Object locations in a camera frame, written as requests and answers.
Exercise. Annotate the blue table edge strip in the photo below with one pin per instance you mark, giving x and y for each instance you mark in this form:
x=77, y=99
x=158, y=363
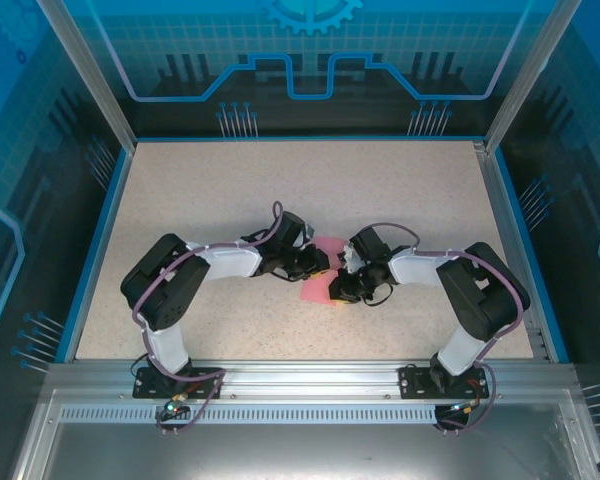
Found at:
x=97, y=250
x=530, y=250

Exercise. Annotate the aluminium frame post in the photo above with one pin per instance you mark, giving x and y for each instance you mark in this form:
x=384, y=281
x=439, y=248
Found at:
x=525, y=80
x=90, y=80

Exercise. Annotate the aluminium side rail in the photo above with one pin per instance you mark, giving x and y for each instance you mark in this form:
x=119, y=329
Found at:
x=500, y=225

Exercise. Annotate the pink cloth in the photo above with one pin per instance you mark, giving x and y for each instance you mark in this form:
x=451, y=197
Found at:
x=315, y=292

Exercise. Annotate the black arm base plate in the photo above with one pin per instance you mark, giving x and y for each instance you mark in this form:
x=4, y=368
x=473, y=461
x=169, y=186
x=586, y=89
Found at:
x=150, y=385
x=412, y=382

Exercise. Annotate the connector with green light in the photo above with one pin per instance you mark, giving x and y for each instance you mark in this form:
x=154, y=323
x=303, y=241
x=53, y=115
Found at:
x=462, y=407
x=175, y=404

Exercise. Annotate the grey metal tray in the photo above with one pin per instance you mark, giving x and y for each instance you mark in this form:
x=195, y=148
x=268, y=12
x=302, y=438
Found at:
x=305, y=450

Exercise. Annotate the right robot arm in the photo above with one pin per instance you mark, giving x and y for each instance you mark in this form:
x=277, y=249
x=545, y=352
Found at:
x=415, y=267

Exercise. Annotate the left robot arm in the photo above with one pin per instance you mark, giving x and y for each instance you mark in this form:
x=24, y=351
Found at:
x=230, y=260

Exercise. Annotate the aluminium mounting rail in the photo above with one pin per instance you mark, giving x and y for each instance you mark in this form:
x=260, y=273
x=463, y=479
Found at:
x=305, y=380

